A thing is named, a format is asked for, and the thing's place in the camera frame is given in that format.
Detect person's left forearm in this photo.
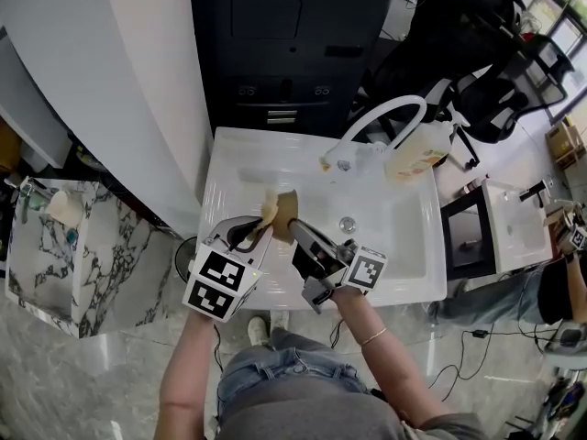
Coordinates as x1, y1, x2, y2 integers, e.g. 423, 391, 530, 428
158, 312, 216, 440

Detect brown bowl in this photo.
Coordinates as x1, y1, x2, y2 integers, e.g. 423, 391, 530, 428
270, 190, 300, 242

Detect large white ceramic sink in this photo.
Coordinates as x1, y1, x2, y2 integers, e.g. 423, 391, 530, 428
197, 126, 449, 312

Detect person's blue jeans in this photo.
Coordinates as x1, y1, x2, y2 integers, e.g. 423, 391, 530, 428
216, 327, 371, 419

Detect beige cup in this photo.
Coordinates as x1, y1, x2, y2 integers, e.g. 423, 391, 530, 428
48, 189, 83, 228

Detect black sink frame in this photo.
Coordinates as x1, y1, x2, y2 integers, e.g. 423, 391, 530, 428
439, 188, 501, 282

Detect white gooseneck faucet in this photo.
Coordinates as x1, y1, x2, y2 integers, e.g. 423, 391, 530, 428
319, 94, 427, 173

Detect person's grey shirt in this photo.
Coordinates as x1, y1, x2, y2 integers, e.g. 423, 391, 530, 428
215, 382, 494, 440

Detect yellow sponge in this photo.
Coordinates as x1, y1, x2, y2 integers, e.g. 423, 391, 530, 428
260, 189, 282, 234

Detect black high-back office chair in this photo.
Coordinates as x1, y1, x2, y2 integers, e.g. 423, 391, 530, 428
361, 0, 528, 132

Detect marble pattern sink cabinet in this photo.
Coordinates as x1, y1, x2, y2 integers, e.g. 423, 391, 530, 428
4, 176, 184, 338

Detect thin metal bracelet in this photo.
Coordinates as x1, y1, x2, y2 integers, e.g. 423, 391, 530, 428
360, 326, 389, 347

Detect tall black machine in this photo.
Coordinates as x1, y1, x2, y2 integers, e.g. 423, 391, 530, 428
188, 0, 393, 139

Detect black power cable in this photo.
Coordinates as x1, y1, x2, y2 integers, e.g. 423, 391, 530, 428
428, 330, 492, 401

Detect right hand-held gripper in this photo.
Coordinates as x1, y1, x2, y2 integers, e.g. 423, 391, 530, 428
288, 217, 389, 316

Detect black faucet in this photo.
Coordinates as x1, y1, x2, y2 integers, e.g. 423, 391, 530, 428
517, 179, 551, 208

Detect orange label soap pump bottle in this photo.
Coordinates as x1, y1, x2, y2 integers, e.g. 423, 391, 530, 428
383, 110, 471, 183

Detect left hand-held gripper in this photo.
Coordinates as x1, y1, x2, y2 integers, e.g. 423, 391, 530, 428
182, 214, 275, 324

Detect black waste bin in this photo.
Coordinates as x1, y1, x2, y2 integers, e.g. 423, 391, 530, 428
173, 236, 198, 281

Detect person's right forearm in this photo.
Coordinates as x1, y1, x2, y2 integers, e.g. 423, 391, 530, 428
334, 286, 453, 428

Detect black mesh office chair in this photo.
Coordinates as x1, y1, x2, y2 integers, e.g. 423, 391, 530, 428
451, 34, 577, 169

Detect person's left white shoe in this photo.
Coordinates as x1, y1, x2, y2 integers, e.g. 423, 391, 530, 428
247, 316, 271, 346

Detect small white sink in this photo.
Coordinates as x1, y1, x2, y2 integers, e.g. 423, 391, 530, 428
485, 179, 554, 274

